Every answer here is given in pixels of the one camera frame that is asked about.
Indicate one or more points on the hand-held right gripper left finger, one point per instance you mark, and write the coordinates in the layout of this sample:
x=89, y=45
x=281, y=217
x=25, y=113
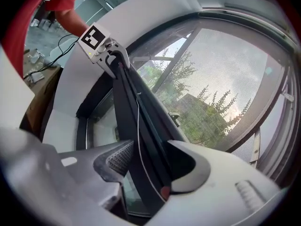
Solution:
x=77, y=173

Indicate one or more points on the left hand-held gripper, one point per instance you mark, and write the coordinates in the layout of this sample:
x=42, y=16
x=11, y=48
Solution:
x=92, y=41

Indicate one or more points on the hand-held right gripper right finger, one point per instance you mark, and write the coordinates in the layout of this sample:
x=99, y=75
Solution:
x=223, y=185

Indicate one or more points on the dark thin rod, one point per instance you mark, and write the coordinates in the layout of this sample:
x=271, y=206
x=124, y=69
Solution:
x=150, y=131

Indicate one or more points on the person's left forearm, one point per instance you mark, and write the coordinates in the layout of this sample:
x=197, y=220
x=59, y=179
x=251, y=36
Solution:
x=70, y=22

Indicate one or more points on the grey metal window stay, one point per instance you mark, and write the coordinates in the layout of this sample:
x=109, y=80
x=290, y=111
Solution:
x=152, y=57
x=255, y=147

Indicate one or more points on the open glass window sash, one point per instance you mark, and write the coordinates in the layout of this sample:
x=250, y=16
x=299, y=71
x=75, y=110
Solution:
x=183, y=53

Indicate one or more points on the person's right hand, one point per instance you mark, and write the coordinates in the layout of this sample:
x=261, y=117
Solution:
x=165, y=192

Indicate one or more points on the small fixed glass pane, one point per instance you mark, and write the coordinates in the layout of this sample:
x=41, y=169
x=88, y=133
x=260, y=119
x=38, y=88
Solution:
x=103, y=131

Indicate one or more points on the brown cardboard box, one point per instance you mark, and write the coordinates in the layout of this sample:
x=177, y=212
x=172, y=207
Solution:
x=40, y=98

